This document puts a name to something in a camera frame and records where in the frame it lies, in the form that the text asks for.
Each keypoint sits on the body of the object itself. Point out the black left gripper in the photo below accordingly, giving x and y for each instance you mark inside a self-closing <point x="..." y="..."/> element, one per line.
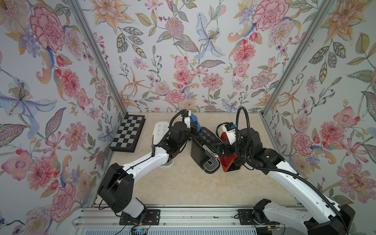
<point x="193" y="130"/>

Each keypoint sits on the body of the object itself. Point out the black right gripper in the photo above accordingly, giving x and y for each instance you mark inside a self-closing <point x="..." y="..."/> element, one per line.
<point x="224" y="146"/>

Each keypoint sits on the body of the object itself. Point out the blue microfiber cloth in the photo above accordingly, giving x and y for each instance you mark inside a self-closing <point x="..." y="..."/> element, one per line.
<point x="195" y="123"/>

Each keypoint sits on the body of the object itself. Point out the red coffee machine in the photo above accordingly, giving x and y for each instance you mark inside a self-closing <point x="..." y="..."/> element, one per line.
<point x="228" y="164"/>

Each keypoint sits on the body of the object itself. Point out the black coffee machine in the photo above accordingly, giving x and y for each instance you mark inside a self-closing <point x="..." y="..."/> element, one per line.
<point x="206" y="150"/>

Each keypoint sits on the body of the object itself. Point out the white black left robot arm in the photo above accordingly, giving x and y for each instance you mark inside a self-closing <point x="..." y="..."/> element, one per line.
<point x="116" y="188"/>

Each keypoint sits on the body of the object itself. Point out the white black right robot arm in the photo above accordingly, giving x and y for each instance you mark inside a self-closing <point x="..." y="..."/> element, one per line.
<point x="323" y="216"/>

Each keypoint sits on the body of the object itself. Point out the white coffee machine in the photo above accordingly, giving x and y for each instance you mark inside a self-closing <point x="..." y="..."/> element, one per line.
<point x="160" y="129"/>

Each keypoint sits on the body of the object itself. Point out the black white chessboard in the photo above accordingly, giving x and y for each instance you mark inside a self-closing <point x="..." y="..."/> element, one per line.
<point x="128" y="134"/>

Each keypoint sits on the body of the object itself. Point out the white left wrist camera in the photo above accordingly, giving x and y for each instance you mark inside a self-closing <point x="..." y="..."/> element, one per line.
<point x="186" y="118"/>

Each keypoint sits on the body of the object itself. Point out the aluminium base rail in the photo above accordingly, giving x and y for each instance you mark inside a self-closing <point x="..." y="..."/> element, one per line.
<point x="177" y="220"/>

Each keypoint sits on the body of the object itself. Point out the aluminium frame post left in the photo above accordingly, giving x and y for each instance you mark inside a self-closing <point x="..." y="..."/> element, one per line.
<point x="90" y="38"/>

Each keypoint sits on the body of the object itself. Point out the aluminium frame post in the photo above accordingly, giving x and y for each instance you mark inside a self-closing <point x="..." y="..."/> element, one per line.
<point x="303" y="46"/>
<point x="90" y="38"/>

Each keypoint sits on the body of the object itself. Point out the aluminium frame post right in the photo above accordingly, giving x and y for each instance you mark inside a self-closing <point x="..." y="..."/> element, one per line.
<point x="303" y="46"/>

